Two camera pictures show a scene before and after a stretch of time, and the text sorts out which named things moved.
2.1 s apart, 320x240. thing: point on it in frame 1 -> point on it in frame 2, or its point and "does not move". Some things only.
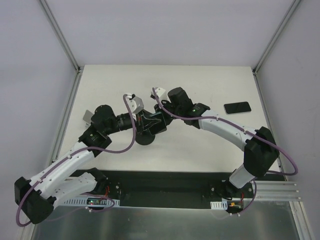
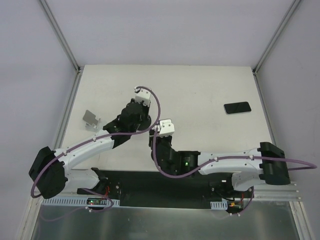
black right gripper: [164, 113] -> [153, 133]
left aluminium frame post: [61, 36] does not move
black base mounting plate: [178, 188] does not move
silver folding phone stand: [87, 116] does not move
